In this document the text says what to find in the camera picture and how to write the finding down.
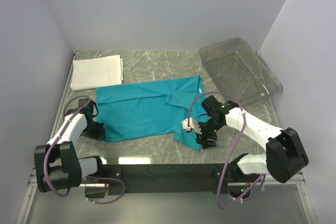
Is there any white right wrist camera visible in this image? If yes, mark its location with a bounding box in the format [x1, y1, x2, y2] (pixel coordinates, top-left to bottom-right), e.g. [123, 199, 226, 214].
[182, 118, 202, 134]

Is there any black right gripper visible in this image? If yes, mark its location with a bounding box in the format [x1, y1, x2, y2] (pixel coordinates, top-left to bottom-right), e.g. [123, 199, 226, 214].
[193, 118, 224, 150]

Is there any clear plastic bin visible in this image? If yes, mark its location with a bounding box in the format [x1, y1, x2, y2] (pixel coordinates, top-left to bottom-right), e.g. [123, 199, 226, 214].
[198, 38, 283, 106]

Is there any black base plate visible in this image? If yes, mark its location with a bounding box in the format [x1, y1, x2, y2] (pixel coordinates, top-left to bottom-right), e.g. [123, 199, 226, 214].
[86, 163, 261, 198]

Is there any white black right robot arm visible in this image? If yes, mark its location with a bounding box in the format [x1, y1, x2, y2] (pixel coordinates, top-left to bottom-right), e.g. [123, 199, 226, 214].
[183, 96, 309, 184]

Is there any folded white t-shirt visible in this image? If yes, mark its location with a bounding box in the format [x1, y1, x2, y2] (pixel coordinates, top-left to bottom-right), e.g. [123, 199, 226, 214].
[70, 55, 123, 91]

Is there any teal t-shirt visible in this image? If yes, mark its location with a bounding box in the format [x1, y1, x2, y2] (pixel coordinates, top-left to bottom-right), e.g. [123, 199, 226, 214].
[96, 75, 205, 151]

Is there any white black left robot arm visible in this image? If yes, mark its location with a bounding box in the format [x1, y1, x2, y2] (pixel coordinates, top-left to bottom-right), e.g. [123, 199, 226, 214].
[34, 95, 106, 197]

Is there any aluminium front rail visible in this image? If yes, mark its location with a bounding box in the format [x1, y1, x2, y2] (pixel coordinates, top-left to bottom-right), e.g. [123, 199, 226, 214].
[26, 163, 306, 187]

